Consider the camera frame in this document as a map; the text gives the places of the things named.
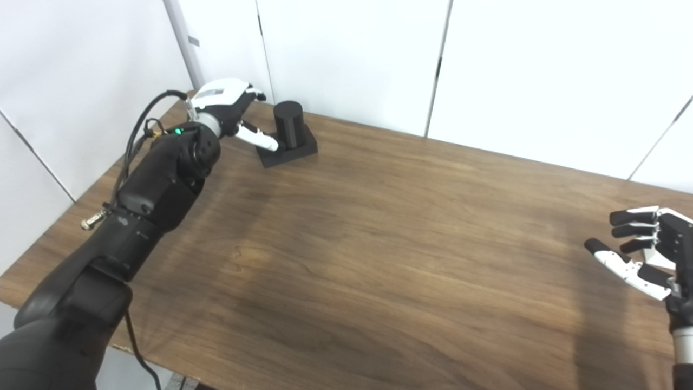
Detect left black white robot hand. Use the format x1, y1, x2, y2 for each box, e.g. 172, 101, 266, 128
191, 78, 279, 152

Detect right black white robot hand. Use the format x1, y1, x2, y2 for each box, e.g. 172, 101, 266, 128
584, 206, 693, 328

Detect black peg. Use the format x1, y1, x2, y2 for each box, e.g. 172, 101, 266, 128
256, 100, 319, 169

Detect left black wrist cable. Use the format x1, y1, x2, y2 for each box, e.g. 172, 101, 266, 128
80, 89, 197, 390

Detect thin wires on left arm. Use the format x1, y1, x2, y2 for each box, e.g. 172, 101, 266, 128
143, 118, 166, 142

